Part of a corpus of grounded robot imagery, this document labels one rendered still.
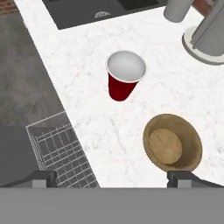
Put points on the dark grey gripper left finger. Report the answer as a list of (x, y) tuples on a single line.
[(43, 178)]

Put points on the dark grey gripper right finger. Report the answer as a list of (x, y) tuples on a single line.
[(181, 178)]

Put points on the brown wooden bowl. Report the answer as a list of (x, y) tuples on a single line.
[(172, 142)]

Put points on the dark grey dishwasher door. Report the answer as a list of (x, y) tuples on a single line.
[(14, 154)]

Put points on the red plastic cup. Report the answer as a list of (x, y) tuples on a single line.
[(124, 76)]

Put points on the grey tap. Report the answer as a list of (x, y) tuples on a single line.
[(204, 32)]

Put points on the dark grey sink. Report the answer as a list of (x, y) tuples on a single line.
[(99, 11)]

